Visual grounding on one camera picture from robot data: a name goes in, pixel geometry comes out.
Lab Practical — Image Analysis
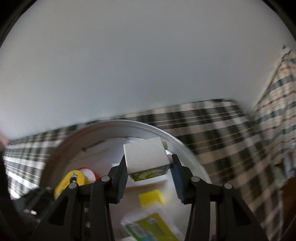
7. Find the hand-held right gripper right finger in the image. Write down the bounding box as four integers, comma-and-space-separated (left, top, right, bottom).
170, 153, 270, 241

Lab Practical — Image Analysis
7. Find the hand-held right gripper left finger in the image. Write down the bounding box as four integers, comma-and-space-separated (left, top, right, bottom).
25, 154, 127, 241

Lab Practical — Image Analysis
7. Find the yellow block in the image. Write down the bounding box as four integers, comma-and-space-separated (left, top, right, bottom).
138, 189, 166, 207

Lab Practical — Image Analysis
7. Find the white tape roll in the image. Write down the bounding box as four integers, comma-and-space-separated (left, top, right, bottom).
77, 167, 100, 183

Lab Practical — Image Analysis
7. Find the white cube plug adapter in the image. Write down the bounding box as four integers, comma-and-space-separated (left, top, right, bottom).
123, 136, 173, 182

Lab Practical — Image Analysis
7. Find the green yellow packet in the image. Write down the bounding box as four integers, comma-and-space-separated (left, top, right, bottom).
120, 212, 179, 241

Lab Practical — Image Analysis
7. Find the yellow container with eyes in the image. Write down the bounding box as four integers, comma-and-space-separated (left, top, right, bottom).
54, 170, 89, 201

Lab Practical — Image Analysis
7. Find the round metal cookie tin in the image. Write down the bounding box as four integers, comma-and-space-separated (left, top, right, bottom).
39, 119, 215, 241

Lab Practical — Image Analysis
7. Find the black white plaid bedsheet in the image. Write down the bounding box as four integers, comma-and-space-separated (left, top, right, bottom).
0, 98, 285, 241

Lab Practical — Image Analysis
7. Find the beige plaid cloth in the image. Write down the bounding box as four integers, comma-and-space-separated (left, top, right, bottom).
252, 45, 296, 181

